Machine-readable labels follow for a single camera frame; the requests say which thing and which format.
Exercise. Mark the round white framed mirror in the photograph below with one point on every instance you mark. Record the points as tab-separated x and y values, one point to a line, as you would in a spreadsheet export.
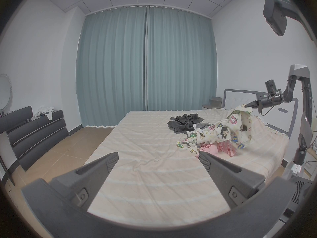
5	93

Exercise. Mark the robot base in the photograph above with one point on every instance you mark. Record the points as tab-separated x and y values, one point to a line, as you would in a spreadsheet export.
301	190

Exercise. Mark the bed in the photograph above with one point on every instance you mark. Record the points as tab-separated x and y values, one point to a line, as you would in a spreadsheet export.
148	145

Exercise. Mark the dark grey garment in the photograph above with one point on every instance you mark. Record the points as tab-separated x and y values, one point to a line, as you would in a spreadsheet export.
192	116

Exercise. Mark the dark grey chest of drawers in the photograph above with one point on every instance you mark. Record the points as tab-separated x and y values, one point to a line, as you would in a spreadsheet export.
37	132

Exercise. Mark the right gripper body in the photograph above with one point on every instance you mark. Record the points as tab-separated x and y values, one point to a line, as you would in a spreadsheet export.
270	102

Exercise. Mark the blue-green curtain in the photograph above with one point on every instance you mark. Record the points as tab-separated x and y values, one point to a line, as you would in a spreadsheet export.
180	58
111	71

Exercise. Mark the black garment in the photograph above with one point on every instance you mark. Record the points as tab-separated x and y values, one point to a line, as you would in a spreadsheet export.
178	128

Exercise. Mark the grey bedside table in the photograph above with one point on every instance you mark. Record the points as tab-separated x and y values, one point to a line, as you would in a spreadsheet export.
213	103

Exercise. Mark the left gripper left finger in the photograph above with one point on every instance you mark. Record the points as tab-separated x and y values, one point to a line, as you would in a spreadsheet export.
84	180

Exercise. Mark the white cloth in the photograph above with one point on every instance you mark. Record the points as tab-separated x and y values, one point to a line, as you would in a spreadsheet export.
48	110

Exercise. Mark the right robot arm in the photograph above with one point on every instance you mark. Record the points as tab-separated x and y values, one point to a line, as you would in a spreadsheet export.
307	100

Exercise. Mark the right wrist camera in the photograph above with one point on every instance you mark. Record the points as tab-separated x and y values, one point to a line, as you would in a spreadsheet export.
270	85

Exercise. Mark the dark grey dressing table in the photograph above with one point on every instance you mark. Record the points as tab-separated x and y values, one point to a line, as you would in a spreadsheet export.
17	118

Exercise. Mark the white printed pyjama top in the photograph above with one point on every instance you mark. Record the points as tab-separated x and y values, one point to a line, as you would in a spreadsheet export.
218	132

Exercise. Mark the pink printed T-shirt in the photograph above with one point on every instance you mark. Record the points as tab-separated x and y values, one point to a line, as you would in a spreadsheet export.
224	147

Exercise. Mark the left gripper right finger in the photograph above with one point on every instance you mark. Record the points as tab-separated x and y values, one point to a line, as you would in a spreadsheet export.
232	182

